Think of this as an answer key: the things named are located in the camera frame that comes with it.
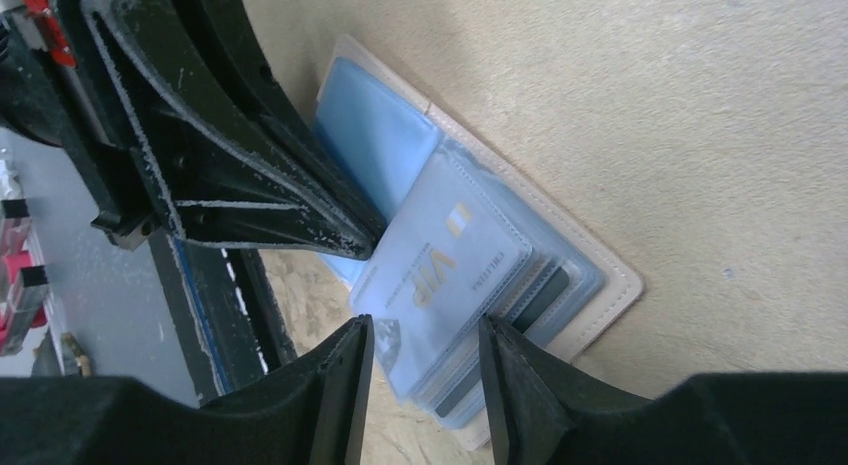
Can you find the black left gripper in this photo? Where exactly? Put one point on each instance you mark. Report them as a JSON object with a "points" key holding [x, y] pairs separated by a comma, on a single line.
{"points": [[112, 83]]}

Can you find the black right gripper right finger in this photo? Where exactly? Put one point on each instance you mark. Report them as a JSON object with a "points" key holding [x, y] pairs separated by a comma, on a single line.
{"points": [[542, 410]]}

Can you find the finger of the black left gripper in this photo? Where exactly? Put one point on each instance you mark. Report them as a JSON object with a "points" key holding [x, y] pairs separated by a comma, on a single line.
{"points": [[299, 193]]}

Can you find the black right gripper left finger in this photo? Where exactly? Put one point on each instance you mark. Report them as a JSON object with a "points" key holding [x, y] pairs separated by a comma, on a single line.
{"points": [[311, 411]]}

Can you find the beige leather card holder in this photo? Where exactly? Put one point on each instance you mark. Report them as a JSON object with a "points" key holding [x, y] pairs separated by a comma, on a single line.
{"points": [[382, 131]]}

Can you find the white VIP card in holder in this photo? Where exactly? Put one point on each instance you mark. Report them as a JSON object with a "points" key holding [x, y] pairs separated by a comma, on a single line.
{"points": [[445, 256]]}

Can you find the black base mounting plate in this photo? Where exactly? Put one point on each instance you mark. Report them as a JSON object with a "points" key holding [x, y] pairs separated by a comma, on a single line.
{"points": [[228, 323]]}

